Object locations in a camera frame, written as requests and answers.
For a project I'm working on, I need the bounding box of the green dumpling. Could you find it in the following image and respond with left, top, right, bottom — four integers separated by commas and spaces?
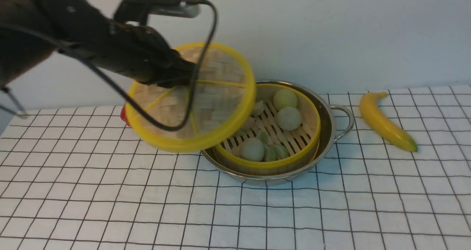
272, 144, 290, 160
263, 146, 277, 163
256, 129, 273, 146

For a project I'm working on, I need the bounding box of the white checkered tablecloth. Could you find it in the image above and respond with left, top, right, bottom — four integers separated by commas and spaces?
0, 85, 470, 250

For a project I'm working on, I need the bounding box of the stainless steel pot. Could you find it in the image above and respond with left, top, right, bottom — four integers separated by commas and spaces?
201, 80, 354, 186

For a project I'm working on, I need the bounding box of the yellow banana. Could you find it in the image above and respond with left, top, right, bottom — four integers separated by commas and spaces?
359, 92, 418, 153

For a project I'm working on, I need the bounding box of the pale yellow round bun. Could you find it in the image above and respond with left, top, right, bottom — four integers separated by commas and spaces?
273, 89, 298, 111

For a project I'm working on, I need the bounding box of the yellow bamboo steamer basket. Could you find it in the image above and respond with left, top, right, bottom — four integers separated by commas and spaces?
213, 83, 321, 176

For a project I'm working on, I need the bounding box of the yellow woven steamer lid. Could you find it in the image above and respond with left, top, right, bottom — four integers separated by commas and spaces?
125, 43, 257, 153

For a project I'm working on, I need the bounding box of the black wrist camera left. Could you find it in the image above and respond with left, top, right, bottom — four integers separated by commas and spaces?
113, 0, 200, 25

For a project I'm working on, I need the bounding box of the green dumpling lower right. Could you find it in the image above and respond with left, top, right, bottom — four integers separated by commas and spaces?
272, 144, 290, 160

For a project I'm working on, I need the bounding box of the greenish white round bun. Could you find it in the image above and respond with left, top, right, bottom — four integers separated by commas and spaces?
240, 137, 265, 162

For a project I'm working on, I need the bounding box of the red bell pepper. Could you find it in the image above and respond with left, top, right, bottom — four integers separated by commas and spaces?
120, 105, 130, 126

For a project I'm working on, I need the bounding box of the green dumpling upper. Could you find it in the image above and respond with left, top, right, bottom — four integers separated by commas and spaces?
256, 129, 273, 146

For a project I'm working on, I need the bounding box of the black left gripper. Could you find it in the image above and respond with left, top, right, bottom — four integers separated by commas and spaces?
1, 0, 195, 89

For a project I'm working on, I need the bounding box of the green dumpling lower left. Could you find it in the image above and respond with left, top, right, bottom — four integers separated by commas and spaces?
263, 146, 277, 163

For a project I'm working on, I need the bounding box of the black camera cable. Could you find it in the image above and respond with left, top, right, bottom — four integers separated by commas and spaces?
0, 0, 219, 132

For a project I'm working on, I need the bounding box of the white dumpling right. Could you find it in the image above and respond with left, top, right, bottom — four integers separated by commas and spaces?
252, 100, 264, 117

